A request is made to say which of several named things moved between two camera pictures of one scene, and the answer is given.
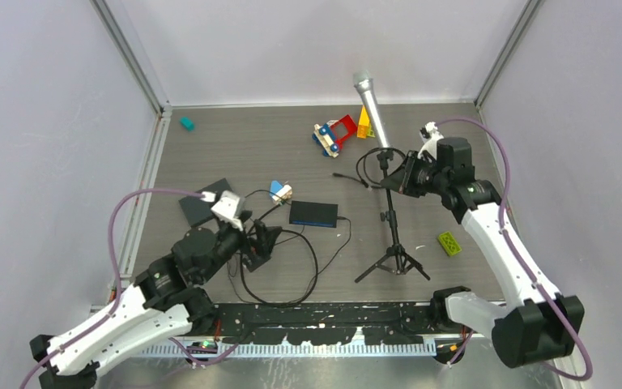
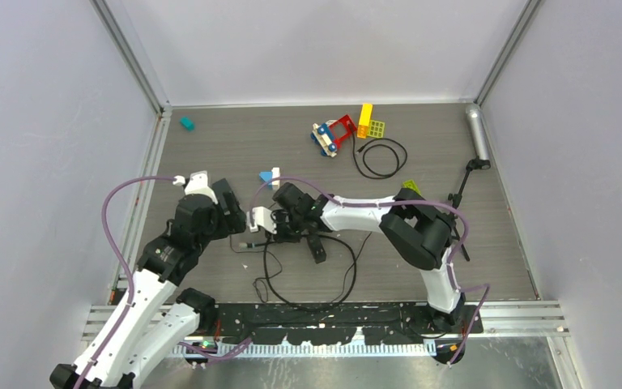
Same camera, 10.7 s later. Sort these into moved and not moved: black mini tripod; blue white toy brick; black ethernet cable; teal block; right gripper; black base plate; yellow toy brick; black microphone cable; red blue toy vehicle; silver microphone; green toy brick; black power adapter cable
Moved: black ethernet cable; black power adapter cable; black mini tripod; silver microphone; black microphone cable; blue white toy brick; right gripper; green toy brick
Not moved: teal block; yellow toy brick; black base plate; red blue toy vehicle
